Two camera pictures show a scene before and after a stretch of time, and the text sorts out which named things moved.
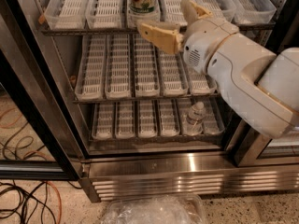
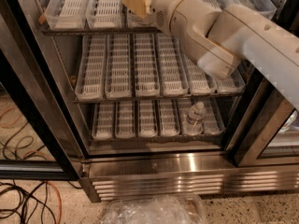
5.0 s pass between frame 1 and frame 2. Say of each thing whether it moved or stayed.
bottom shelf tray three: stayed
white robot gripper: moved
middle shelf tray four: stayed
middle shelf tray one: stayed
